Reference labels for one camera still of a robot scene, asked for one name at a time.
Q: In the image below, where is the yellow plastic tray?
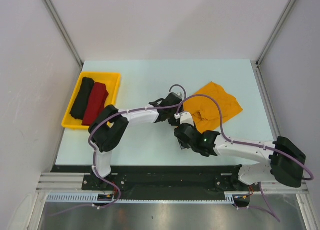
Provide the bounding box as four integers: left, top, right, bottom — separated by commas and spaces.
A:
61, 71, 122, 131

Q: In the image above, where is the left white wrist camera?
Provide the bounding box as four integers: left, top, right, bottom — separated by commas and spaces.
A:
176, 92, 183, 99

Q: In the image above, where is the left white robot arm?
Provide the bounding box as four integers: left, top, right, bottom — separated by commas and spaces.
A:
88, 92, 183, 190

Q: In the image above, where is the left aluminium frame post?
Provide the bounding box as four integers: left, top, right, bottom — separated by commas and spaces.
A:
41, 0, 84, 69

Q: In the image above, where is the aluminium frame post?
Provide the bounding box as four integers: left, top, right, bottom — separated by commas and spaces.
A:
41, 0, 84, 69
254, 0, 298, 67

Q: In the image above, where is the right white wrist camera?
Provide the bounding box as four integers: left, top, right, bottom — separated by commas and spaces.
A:
174, 111, 195, 127

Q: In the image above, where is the orange t shirt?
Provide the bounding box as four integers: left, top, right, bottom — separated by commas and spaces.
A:
183, 82, 243, 133

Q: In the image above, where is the red rolled t shirt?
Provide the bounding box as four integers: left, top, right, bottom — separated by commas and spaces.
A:
81, 82, 109, 126

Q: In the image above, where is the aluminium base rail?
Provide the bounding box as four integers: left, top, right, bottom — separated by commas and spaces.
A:
36, 173, 309, 194

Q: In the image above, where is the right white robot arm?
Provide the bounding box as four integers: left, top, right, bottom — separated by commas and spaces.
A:
174, 123, 306, 191

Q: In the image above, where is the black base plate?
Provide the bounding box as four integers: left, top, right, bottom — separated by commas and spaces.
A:
51, 165, 260, 201

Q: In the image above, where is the black rolled t shirt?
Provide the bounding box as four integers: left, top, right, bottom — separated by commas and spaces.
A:
70, 77, 95, 120

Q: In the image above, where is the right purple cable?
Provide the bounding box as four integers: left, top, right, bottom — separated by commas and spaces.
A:
176, 94, 315, 222

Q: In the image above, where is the right aluminium frame post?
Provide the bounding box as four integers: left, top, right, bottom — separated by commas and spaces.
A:
254, 0, 298, 67

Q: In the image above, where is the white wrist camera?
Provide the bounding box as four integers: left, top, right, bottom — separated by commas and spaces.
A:
174, 111, 195, 127
176, 92, 183, 99

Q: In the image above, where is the white slotted cable duct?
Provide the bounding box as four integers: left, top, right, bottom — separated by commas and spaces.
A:
46, 193, 235, 204

